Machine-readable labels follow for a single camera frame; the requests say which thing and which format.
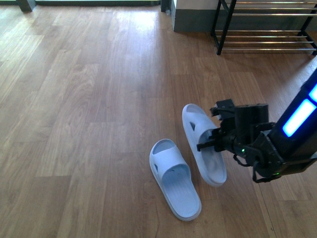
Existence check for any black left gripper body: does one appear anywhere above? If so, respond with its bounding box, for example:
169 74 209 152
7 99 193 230
212 104 273 156

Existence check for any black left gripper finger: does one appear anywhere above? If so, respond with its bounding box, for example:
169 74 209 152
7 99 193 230
197 140 217 151

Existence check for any light blue slipper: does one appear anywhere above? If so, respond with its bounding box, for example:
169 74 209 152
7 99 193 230
149 139 202 222
182 104 227 187

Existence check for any black metal shoe rack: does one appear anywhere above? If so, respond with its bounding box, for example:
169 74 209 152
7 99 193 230
211 0 317 56

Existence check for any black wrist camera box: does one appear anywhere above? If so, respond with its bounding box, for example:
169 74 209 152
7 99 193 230
210 99 235 121

